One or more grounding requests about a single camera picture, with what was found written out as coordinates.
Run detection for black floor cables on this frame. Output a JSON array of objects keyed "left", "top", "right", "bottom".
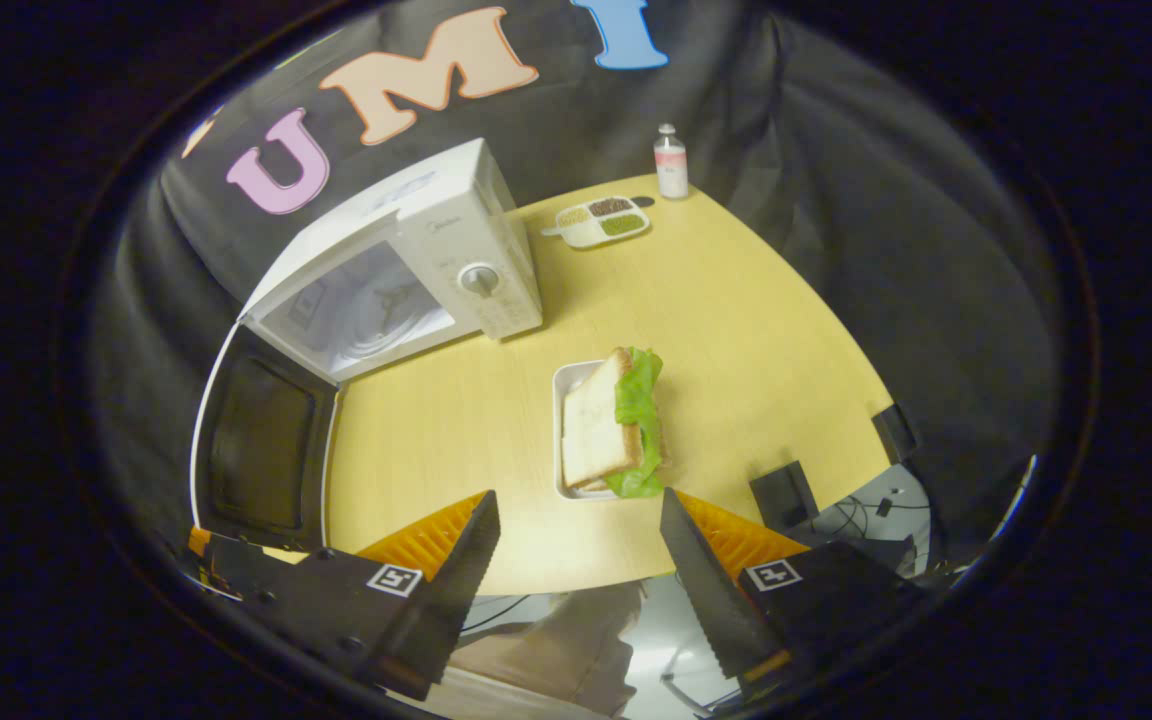
[{"left": 806, "top": 488, "right": 935, "bottom": 546}]

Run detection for lettuce sandwich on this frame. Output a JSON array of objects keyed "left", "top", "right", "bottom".
[{"left": 562, "top": 346, "right": 670, "bottom": 499}]

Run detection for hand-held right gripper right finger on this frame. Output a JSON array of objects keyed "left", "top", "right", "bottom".
[{"left": 659, "top": 488, "right": 937, "bottom": 706}]

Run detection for divided white dish of beans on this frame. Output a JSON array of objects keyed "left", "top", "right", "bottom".
[{"left": 541, "top": 196, "right": 652, "bottom": 249}]

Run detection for metal chair frame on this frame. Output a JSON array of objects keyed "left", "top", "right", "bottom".
[{"left": 658, "top": 645, "right": 737, "bottom": 717}]

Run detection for white microwave oven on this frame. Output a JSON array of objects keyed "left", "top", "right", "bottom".
[{"left": 190, "top": 138, "right": 545, "bottom": 553}]

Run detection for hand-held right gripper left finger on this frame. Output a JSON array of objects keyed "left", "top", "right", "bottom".
[{"left": 236, "top": 490, "right": 502, "bottom": 701}]

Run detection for clear bottle with pink label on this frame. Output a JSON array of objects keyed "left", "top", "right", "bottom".
[{"left": 653, "top": 123, "right": 690, "bottom": 200}]

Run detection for small black box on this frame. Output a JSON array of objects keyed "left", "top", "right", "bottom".
[
  {"left": 749, "top": 460, "right": 821, "bottom": 533},
  {"left": 872, "top": 403, "right": 922, "bottom": 464}
]

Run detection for person's beige trousers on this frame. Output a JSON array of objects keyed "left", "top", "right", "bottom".
[{"left": 441, "top": 580, "right": 649, "bottom": 719}]

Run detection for white rectangular plate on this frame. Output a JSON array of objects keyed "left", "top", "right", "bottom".
[{"left": 552, "top": 360, "right": 627, "bottom": 501}]

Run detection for black backdrop cloth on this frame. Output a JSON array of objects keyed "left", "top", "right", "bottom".
[{"left": 86, "top": 0, "right": 1057, "bottom": 561}]

